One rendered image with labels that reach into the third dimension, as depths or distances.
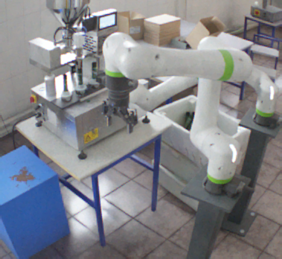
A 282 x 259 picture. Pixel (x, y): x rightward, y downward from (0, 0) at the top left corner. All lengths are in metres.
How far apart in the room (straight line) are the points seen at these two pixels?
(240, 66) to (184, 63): 0.24
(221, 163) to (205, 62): 0.50
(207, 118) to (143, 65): 0.58
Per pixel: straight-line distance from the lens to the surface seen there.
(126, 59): 1.07
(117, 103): 1.27
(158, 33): 3.62
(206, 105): 1.54
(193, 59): 1.18
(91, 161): 2.07
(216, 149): 1.51
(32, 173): 2.27
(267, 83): 2.14
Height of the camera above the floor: 2.03
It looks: 30 degrees down
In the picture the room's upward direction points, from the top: 2 degrees clockwise
